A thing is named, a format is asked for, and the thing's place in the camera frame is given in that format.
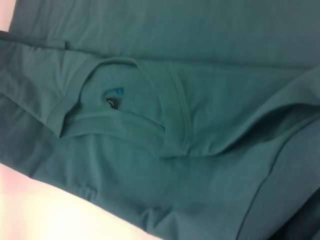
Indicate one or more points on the teal t-shirt with FREE print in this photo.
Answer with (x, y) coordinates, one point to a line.
(175, 112)

